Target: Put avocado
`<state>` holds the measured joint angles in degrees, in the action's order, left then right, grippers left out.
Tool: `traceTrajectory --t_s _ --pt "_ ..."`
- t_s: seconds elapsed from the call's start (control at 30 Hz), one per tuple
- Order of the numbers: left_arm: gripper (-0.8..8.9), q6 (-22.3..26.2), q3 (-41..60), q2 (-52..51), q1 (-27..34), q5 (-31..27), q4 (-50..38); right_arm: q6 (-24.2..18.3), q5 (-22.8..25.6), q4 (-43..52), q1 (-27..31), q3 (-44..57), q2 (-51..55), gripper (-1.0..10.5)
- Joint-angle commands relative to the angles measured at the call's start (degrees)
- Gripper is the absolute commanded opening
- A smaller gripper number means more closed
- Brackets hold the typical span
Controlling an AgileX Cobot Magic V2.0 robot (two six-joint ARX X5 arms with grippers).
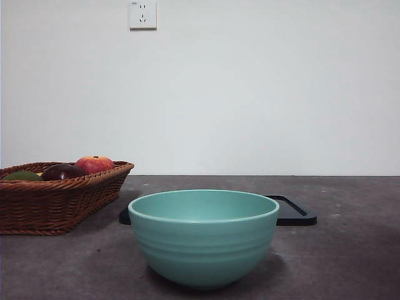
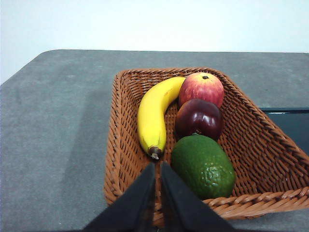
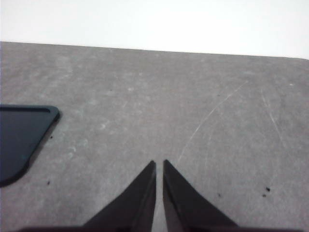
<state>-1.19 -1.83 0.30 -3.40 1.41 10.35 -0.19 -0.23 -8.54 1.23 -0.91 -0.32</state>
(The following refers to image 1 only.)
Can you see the black rectangular tray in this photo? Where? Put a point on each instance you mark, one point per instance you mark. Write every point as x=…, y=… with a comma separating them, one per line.
x=297, y=215

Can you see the red apple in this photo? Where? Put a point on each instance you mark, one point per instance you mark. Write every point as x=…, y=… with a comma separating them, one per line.
x=93, y=164

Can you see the dark purple fruit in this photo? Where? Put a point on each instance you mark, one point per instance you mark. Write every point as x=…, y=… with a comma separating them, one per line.
x=62, y=172

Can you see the green avocado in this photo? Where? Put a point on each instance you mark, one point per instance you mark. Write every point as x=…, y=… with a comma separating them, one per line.
x=22, y=176

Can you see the teal ceramic bowl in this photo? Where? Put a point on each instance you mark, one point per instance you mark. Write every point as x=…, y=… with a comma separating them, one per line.
x=203, y=250

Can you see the white wall socket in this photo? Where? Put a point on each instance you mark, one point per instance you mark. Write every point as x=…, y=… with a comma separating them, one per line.
x=143, y=15

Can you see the brown wicker basket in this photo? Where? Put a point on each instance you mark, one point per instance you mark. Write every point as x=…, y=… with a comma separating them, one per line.
x=47, y=209

